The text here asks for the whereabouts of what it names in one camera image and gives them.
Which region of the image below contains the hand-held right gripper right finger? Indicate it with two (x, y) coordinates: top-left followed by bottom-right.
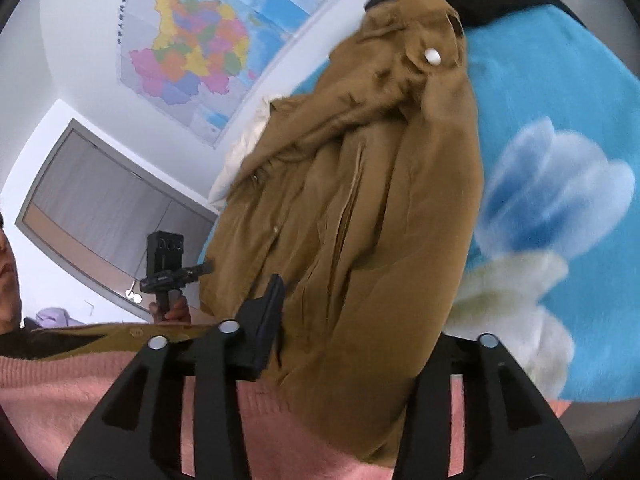
(392, 332), (588, 480)

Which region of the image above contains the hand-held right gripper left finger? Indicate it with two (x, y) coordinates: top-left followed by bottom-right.
(57, 274), (287, 480)

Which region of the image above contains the brown jacket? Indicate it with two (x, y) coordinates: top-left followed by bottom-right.
(0, 0), (486, 471)

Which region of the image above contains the person's left hand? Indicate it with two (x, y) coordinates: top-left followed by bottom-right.
(148, 294), (193, 323)

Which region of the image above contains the grey wardrobe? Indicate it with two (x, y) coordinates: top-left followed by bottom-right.
(15, 119), (221, 321)

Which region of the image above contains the cream cloth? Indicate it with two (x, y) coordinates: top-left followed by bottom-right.
(207, 95), (281, 211)

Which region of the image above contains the lavender cloth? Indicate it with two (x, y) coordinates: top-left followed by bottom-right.
(35, 307), (83, 330)

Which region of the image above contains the person's head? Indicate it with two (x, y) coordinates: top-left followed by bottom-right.
(0, 212), (25, 333)

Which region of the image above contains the person's pink sweater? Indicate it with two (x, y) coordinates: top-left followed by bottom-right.
(0, 350), (571, 480)

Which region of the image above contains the blue flower-print blanket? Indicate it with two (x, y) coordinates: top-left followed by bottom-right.
(290, 2), (640, 403)

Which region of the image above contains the colourful wall map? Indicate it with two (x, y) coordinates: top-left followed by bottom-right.
(116, 0), (376, 148)

